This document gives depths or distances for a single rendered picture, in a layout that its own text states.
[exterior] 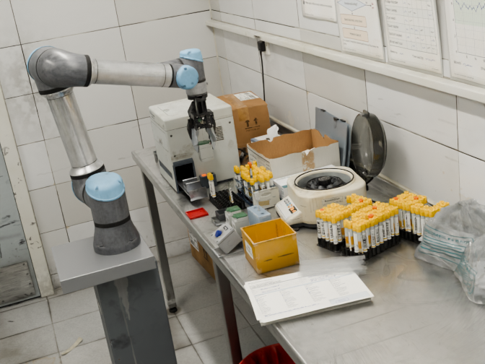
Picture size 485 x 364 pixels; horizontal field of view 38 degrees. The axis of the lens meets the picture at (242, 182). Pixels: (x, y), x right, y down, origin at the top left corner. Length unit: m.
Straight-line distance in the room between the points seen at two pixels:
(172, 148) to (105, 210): 0.60
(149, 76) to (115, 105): 1.80
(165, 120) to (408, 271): 1.15
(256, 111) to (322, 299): 1.49
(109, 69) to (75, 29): 1.76
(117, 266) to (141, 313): 0.22
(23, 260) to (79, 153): 1.89
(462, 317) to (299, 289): 0.43
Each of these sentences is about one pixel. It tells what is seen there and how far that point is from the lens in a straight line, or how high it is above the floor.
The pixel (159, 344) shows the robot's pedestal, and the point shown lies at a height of 0.58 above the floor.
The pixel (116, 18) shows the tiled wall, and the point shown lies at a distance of 3.97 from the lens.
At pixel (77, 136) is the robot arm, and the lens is 2.32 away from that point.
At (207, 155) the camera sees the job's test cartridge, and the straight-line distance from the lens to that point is 2.55.
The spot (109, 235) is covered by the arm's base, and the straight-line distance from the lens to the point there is 2.27.
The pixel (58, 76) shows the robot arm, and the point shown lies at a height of 1.49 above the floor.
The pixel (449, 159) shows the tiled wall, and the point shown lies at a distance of 2.18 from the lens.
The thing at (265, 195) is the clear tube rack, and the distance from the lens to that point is 2.51.
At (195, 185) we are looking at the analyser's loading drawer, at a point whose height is 0.93.
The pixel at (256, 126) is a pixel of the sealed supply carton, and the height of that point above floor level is 0.96.
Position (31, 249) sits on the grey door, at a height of 0.30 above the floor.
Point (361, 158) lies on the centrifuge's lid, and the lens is 2.50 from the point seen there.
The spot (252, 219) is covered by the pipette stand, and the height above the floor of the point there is 0.94.
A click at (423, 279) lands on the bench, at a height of 0.88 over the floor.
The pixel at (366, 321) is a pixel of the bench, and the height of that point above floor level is 0.88.
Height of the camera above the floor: 1.84
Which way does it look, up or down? 20 degrees down
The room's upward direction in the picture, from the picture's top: 8 degrees counter-clockwise
